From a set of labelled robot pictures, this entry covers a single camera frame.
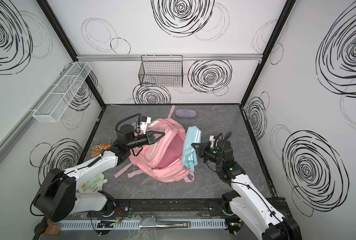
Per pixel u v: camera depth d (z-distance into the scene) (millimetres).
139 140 681
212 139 745
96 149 936
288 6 718
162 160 723
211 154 672
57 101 751
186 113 1112
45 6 708
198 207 754
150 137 691
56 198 412
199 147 740
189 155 748
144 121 722
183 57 913
